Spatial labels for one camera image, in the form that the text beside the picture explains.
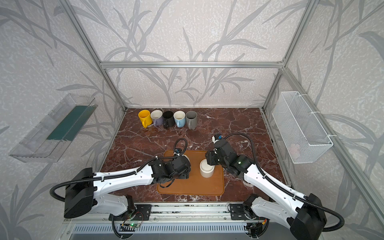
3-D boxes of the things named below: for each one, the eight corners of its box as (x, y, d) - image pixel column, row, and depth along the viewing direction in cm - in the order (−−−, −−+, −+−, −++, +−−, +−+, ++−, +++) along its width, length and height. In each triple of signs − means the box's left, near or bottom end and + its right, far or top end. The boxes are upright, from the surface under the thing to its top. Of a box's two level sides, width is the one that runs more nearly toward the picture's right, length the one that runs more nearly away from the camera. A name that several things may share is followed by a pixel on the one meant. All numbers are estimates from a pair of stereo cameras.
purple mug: (154, 129, 110) (151, 122, 103) (153, 118, 117) (150, 111, 110) (165, 127, 111) (163, 119, 105) (163, 116, 118) (161, 108, 112)
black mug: (163, 130, 109) (161, 122, 101) (166, 119, 116) (163, 110, 108) (173, 130, 109) (171, 122, 101) (175, 119, 116) (173, 110, 108)
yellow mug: (144, 130, 109) (139, 122, 101) (141, 119, 116) (137, 111, 108) (154, 127, 111) (150, 119, 103) (151, 117, 118) (148, 108, 110)
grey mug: (186, 132, 108) (184, 123, 99) (187, 120, 115) (186, 110, 107) (196, 132, 108) (196, 123, 99) (197, 120, 115) (196, 110, 107)
